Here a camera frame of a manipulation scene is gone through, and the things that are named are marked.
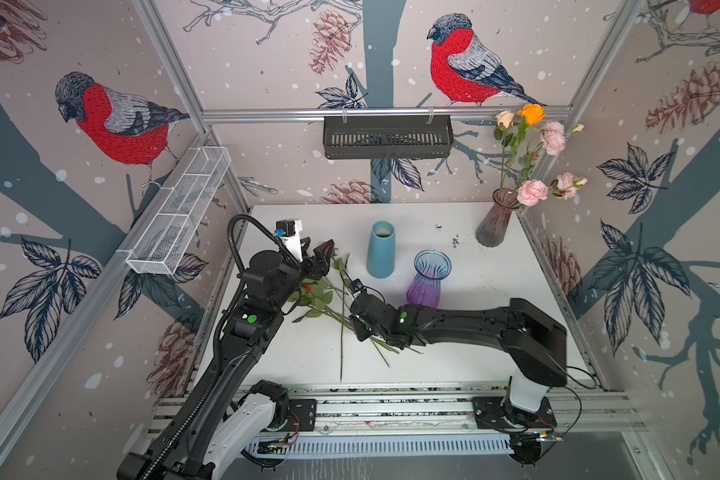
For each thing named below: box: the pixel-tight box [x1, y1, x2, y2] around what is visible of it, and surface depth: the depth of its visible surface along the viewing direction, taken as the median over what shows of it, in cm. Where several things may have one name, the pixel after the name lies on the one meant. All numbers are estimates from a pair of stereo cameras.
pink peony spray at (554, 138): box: [530, 121, 585, 181], surface depth 86 cm
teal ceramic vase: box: [366, 220, 395, 278], surface depth 90 cm
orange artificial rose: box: [504, 103, 546, 186], surface depth 88 cm
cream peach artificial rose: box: [494, 110, 515, 189], surface depth 90 cm
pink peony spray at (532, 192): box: [517, 172, 588, 207], surface depth 83 cm
